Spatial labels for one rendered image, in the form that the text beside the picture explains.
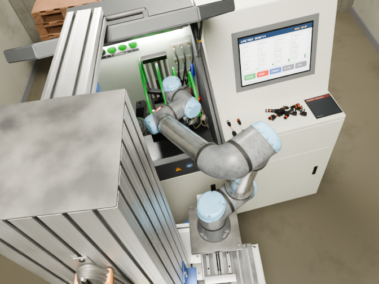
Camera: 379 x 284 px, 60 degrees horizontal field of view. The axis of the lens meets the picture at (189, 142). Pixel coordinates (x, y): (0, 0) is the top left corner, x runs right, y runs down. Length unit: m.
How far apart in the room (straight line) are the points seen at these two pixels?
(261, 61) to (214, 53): 0.27
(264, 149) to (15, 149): 0.65
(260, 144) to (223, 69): 0.91
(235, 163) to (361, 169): 2.21
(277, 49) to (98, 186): 1.51
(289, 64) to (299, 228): 1.30
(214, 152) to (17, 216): 0.58
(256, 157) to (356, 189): 2.04
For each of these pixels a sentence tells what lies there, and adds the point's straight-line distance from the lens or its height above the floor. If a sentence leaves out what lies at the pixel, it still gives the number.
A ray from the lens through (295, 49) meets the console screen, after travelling 1.93.
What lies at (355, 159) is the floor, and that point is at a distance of 3.12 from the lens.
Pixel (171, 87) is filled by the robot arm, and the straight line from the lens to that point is 1.31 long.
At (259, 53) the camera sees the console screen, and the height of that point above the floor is 1.31.
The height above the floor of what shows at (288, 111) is 1.01.
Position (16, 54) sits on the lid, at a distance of 1.10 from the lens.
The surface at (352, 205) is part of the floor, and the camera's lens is 2.87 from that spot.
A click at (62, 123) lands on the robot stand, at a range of 0.63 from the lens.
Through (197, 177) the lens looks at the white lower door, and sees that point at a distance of 2.02.
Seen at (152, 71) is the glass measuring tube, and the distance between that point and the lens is 2.03.
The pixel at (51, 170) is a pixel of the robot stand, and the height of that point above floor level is 2.03.
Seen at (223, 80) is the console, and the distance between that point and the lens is 1.85.
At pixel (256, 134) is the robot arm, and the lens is 0.98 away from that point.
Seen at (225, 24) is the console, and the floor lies 1.50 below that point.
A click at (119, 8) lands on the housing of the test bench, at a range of 2.02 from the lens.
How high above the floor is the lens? 2.44
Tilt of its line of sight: 52 degrees down
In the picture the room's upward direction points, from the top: 11 degrees counter-clockwise
